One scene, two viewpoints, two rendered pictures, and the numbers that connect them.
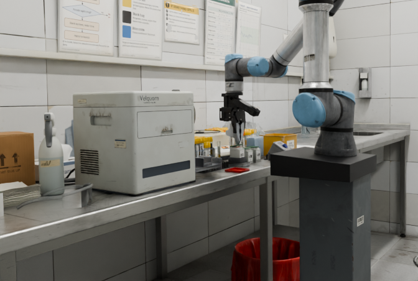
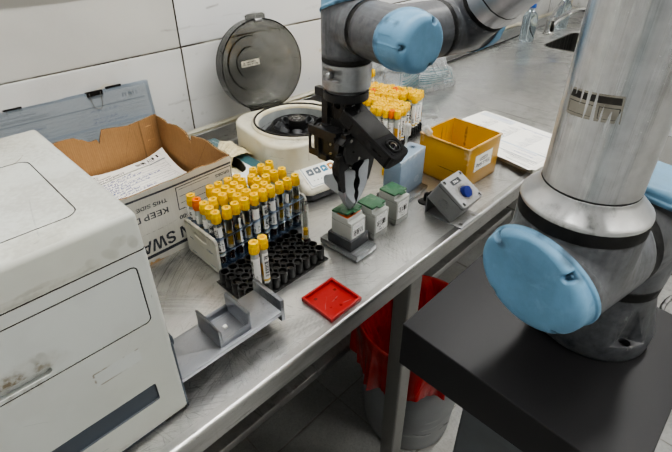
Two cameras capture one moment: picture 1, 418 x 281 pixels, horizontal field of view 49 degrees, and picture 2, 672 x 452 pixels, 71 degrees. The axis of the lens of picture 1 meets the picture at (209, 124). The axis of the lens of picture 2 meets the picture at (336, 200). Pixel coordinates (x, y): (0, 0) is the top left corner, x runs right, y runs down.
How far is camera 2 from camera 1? 1.23 m
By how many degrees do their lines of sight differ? 30
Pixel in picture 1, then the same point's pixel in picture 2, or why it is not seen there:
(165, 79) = not seen: outside the picture
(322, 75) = (630, 184)
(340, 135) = (620, 310)
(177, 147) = (90, 390)
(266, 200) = (406, 308)
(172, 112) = (31, 324)
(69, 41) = not seen: outside the picture
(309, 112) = (539, 303)
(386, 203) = not seen: hidden behind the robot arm
